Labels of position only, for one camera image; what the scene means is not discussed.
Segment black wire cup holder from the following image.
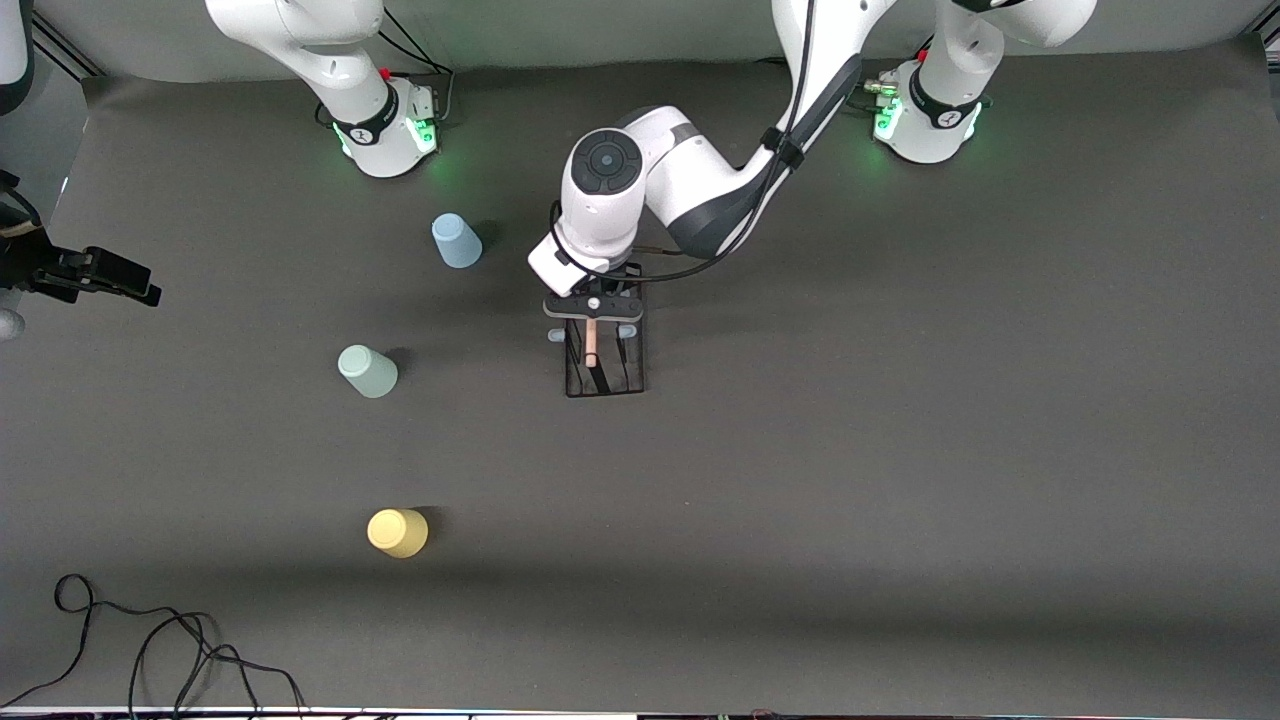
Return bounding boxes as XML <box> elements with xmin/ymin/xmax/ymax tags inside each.
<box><xmin>547</xmin><ymin>318</ymin><xmax>646</xmax><ymax>399</ymax></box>

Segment pale green plastic cup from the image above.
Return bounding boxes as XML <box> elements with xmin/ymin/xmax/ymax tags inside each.
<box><xmin>338</xmin><ymin>345</ymin><xmax>399</xmax><ymax>399</ymax></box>

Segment yellow plastic cup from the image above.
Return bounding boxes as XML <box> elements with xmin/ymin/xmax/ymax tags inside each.
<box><xmin>367</xmin><ymin>508</ymin><xmax>429</xmax><ymax>559</ymax></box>

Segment light blue plastic cup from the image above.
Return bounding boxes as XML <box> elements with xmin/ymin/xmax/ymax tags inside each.
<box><xmin>431</xmin><ymin>213</ymin><xmax>483</xmax><ymax>269</ymax></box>

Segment grey table mat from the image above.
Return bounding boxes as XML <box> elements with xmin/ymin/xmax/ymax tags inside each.
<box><xmin>0</xmin><ymin>38</ymin><xmax>1280</xmax><ymax>713</ymax></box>

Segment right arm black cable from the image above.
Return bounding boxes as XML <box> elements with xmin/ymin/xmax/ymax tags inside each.
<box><xmin>0</xmin><ymin>172</ymin><xmax>43</xmax><ymax>227</ymax></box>

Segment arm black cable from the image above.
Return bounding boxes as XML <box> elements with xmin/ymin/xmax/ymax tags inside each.
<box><xmin>550</xmin><ymin>0</ymin><xmax>816</xmax><ymax>286</ymax></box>
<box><xmin>0</xmin><ymin>172</ymin><xmax>43</xmax><ymax>227</ymax></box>

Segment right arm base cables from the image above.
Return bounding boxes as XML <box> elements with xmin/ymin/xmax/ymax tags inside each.
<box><xmin>315</xmin><ymin>8</ymin><xmax>458</xmax><ymax>128</ymax></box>

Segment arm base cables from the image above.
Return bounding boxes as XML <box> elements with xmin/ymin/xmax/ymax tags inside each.
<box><xmin>755</xmin><ymin>30</ymin><xmax>936</xmax><ymax>113</ymax></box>
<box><xmin>315</xmin><ymin>8</ymin><xmax>458</xmax><ymax>128</ymax></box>

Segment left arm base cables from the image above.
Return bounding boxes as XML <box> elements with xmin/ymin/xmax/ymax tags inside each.
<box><xmin>755</xmin><ymin>30</ymin><xmax>936</xmax><ymax>113</ymax></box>

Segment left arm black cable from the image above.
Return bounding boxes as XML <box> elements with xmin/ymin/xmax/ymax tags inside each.
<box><xmin>550</xmin><ymin>0</ymin><xmax>816</xmax><ymax>286</ymax></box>

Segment loose black cable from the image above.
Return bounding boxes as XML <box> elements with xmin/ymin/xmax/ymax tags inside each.
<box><xmin>0</xmin><ymin>574</ymin><xmax>309</xmax><ymax>716</ymax></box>

